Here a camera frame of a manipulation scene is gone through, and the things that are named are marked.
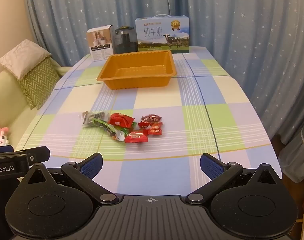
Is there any green chevron cushion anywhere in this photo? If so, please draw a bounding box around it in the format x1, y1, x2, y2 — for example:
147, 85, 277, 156
18, 55, 62, 110

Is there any red pastry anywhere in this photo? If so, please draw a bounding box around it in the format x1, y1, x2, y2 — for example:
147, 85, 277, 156
109, 113, 135, 128

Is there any pale lace-trimmed curtain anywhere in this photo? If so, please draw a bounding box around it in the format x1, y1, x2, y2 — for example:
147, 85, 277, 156
277, 122, 304, 183

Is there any long green snack packet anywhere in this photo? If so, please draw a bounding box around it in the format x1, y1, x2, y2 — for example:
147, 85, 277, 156
93, 119, 131, 142

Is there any pink plush bunny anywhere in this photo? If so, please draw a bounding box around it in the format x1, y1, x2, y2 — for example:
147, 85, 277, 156
0, 120, 10, 147

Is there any pale green sofa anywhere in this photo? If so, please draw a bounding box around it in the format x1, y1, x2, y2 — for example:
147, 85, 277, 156
0, 66, 72, 150

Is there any orange plastic tray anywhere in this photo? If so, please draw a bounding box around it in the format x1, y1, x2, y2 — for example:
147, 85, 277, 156
96, 50, 177, 90

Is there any white product box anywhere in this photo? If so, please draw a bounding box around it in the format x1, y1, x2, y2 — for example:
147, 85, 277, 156
86, 25, 115, 62

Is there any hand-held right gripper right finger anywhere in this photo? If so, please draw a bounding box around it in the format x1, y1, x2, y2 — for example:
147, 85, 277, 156
185, 152, 283, 205

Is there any red snack packet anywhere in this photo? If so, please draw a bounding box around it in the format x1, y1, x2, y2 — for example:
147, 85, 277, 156
124, 129, 149, 143

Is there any clear packet of dark snack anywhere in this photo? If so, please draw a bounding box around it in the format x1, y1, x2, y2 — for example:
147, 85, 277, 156
79, 110, 110, 128

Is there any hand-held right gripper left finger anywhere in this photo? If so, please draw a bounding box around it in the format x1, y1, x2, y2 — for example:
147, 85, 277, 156
21, 152, 120, 205

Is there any blue milk carton box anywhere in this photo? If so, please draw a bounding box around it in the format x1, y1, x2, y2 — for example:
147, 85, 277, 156
135, 14, 190, 54

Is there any blue star curtain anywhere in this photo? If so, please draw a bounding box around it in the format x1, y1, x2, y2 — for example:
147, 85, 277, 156
22, 0, 304, 145

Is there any dark red candy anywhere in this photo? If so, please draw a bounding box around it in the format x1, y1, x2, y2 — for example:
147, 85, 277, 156
141, 114, 163, 123

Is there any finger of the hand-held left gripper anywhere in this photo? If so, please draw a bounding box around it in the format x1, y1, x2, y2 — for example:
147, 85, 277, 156
13, 146, 51, 167

